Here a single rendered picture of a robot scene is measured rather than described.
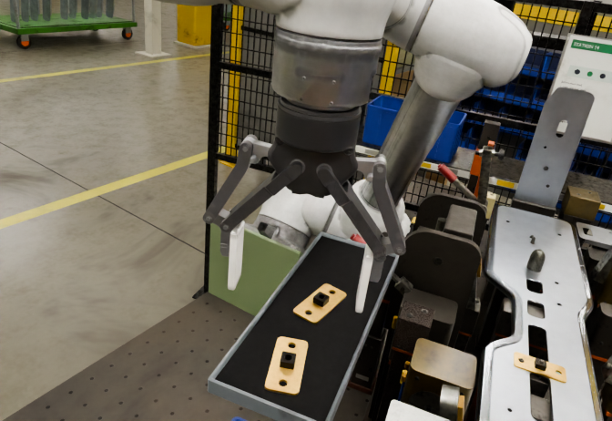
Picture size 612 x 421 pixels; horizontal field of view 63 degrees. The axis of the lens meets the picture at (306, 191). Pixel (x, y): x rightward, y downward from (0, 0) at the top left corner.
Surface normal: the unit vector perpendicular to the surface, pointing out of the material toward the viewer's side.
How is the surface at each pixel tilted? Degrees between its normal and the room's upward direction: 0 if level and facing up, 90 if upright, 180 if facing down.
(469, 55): 109
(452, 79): 118
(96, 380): 0
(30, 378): 0
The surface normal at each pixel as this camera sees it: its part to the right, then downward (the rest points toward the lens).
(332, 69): 0.07, 0.44
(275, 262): -0.51, 0.32
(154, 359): 0.11, -0.90
